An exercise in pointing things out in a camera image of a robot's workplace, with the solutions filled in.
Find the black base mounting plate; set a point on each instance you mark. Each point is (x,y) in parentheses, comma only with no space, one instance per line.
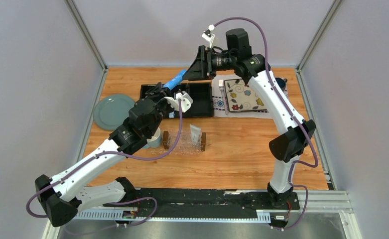
(207,203)

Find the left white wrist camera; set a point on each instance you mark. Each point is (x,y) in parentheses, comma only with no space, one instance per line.
(181,102)

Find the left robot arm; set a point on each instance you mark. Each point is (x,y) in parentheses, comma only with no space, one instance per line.
(61,197)

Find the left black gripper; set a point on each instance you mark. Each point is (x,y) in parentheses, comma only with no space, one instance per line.
(158,93)

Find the grey white toothpaste tube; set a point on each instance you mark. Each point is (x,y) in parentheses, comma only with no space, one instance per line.
(195,133)

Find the square floral plate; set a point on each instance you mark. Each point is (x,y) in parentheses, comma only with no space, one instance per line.
(242,98)

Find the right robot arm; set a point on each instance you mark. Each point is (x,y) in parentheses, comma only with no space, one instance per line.
(294,131)

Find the clear glass tray wooden handles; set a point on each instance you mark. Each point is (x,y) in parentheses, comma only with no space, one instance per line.
(184,146)

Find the grey blue round plate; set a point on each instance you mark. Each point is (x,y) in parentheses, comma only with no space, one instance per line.
(111,111)

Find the dark blue mug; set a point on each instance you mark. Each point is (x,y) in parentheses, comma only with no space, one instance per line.
(281,83)

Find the aluminium frame rail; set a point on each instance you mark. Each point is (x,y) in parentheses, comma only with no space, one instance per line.
(322,215)

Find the patterned white placemat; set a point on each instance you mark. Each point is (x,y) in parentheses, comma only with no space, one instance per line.
(218,105)

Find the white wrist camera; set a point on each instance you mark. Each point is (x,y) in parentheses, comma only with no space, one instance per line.
(209,36)
(181,102)

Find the light blue mug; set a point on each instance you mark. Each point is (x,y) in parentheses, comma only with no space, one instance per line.
(154,141)

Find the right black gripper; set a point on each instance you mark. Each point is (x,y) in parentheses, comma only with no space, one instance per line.
(201,68)

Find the black compartment organizer box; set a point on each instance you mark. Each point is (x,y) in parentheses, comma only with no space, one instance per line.
(201,93)

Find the pink handled fork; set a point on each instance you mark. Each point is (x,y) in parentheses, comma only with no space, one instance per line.
(223,94)

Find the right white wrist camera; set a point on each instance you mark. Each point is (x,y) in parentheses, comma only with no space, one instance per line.
(209,36)

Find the blue toothpaste tube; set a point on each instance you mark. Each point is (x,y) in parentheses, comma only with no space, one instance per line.
(175,80)

